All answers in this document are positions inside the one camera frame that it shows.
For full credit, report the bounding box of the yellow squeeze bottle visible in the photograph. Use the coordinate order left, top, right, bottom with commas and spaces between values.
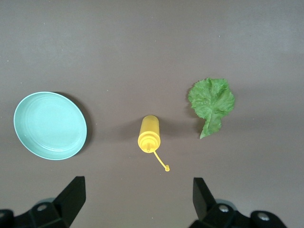
137, 115, 171, 172

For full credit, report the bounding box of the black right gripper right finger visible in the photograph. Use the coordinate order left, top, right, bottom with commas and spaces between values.
191, 177, 289, 228

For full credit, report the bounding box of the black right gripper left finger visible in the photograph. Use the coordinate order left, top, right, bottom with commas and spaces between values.
0, 176, 86, 228

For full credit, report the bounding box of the green lettuce leaf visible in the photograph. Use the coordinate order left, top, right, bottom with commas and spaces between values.
187, 77, 236, 140

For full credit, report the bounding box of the mint green plate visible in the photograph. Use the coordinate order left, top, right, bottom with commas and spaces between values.
13, 91, 88, 161

